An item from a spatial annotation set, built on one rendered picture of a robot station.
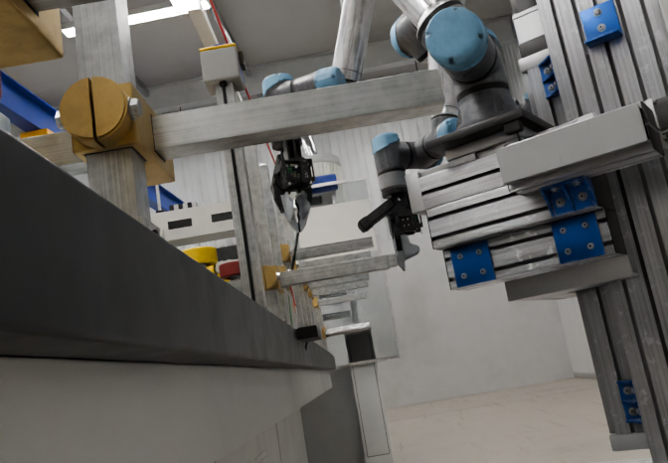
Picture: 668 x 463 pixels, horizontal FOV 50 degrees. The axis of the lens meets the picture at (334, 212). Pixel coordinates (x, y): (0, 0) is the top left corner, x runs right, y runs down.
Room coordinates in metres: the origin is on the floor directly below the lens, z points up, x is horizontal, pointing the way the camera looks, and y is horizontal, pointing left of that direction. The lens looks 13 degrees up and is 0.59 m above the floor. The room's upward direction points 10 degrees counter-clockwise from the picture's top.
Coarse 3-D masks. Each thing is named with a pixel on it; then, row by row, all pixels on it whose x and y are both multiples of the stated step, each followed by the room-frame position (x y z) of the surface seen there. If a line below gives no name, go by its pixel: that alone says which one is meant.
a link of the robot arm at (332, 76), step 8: (320, 72) 1.47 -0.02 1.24; (328, 72) 1.46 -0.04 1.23; (336, 72) 1.47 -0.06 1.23; (296, 80) 1.49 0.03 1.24; (304, 80) 1.48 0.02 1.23; (312, 80) 1.47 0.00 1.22; (320, 80) 1.47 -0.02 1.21; (328, 80) 1.46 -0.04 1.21; (336, 80) 1.46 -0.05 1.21; (344, 80) 1.51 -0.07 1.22; (296, 88) 1.49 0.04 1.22; (304, 88) 1.48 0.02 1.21; (312, 88) 1.48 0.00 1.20
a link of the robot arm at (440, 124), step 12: (432, 60) 1.75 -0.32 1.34; (444, 72) 1.73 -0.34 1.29; (444, 84) 1.73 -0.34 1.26; (444, 108) 1.72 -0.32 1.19; (456, 108) 1.74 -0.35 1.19; (432, 120) 1.74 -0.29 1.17; (444, 120) 1.71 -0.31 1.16; (456, 120) 1.70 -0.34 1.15; (432, 132) 1.74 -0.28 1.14; (444, 132) 1.69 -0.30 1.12; (432, 156) 1.78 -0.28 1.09
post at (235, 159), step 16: (224, 96) 1.24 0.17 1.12; (240, 160) 1.25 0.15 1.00; (240, 176) 1.25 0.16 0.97; (240, 192) 1.25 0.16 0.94; (240, 208) 1.24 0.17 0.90; (240, 224) 1.25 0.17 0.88; (240, 240) 1.25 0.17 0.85; (256, 240) 1.27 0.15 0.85; (240, 256) 1.25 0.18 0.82; (256, 256) 1.25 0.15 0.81; (256, 272) 1.25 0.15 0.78; (256, 288) 1.25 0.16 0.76
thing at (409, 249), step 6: (402, 234) 1.80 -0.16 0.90; (408, 240) 1.80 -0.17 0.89; (396, 246) 1.79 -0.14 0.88; (408, 246) 1.80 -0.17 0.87; (414, 246) 1.80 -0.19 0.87; (402, 252) 1.79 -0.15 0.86; (408, 252) 1.80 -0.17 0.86; (414, 252) 1.80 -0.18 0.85; (402, 258) 1.80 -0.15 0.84; (402, 264) 1.80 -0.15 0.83
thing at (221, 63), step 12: (204, 48) 1.23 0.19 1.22; (216, 48) 1.23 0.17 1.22; (228, 48) 1.23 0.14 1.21; (204, 60) 1.23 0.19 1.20; (216, 60) 1.23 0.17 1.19; (228, 60) 1.23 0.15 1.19; (204, 72) 1.23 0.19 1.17; (216, 72) 1.23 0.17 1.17; (228, 72) 1.23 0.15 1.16; (240, 72) 1.24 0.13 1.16; (240, 84) 1.27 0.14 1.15
